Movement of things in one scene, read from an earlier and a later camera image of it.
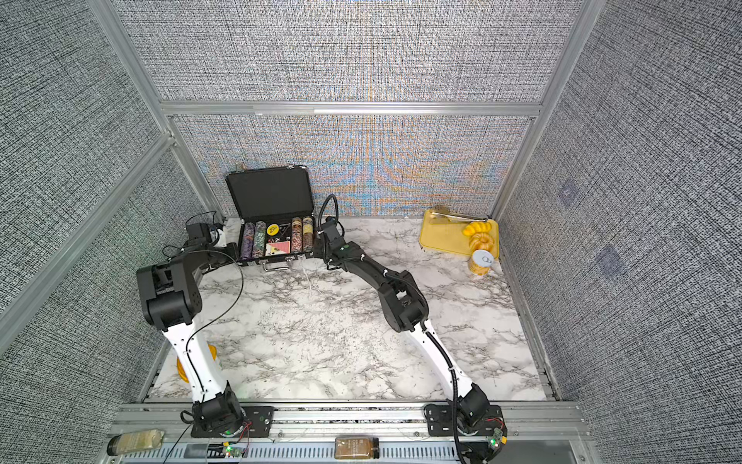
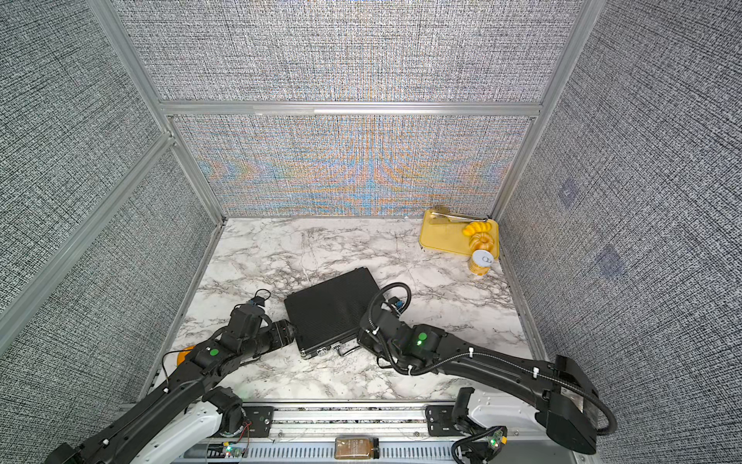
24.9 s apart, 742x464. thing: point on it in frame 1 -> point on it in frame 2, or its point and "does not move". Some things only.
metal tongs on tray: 461,218 does not move
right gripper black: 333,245 -> 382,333
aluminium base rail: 549,432 does not move
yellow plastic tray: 450,237 does not move
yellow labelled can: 481,262 does not move
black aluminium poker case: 276,214 -> 331,312
